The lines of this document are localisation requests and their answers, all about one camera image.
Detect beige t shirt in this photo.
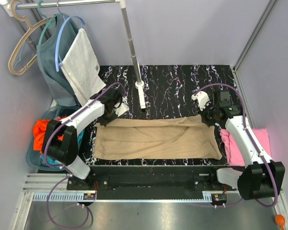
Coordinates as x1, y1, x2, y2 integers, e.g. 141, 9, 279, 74
93, 115, 222, 161

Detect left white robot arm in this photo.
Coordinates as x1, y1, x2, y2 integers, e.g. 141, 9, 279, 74
41, 89, 123, 190

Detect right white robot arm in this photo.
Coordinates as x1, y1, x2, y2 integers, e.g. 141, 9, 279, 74
192, 91, 285, 200

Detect white hanging t shirt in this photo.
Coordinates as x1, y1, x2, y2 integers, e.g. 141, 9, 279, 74
61, 28, 106, 106

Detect folded pink t shirt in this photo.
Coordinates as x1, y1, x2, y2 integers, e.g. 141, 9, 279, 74
220, 128, 271, 166

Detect light blue hanger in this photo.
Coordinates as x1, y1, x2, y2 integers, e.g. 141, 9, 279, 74
55, 15, 86, 72

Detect orange t shirt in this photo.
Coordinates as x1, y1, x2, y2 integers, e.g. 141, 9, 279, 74
33, 116, 68, 154

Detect teal blue t shirt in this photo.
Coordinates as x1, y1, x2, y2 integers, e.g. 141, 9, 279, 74
41, 131, 84, 165

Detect grey-green hanging t shirt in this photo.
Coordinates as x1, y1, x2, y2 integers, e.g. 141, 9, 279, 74
36, 13, 79, 106

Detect blue plastic laundry basket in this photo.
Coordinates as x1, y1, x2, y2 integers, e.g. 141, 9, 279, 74
26, 105, 80, 172

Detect green hanger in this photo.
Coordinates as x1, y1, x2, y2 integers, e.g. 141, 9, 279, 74
37, 0, 57, 45

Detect beige wooden hanger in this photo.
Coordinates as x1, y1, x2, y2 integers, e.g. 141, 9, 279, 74
8, 0, 47, 76

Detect orange ball tool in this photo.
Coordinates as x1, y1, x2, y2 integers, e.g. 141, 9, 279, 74
275, 214, 286, 230

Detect metal clothes rack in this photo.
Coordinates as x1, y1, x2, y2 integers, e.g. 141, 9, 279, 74
0, 0, 146, 111

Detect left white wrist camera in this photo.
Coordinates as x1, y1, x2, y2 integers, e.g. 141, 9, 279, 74
114, 96, 129, 117

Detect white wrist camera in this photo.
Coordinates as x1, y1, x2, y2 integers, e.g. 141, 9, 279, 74
191, 91, 210, 111
114, 96, 129, 117

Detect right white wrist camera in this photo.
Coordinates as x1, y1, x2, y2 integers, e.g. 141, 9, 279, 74
191, 91, 210, 111

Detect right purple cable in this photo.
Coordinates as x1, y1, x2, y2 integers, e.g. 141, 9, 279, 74
191, 83, 279, 209

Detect purple cable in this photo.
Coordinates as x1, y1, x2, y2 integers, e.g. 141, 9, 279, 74
191, 83, 279, 209
43, 82, 127, 228

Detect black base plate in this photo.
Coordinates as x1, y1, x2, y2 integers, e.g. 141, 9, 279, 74
67, 166, 233, 202

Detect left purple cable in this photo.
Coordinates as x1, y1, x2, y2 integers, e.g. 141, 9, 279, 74
43, 82, 127, 228

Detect aluminium frame rail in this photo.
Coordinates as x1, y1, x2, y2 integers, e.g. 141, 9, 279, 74
231, 0, 279, 72

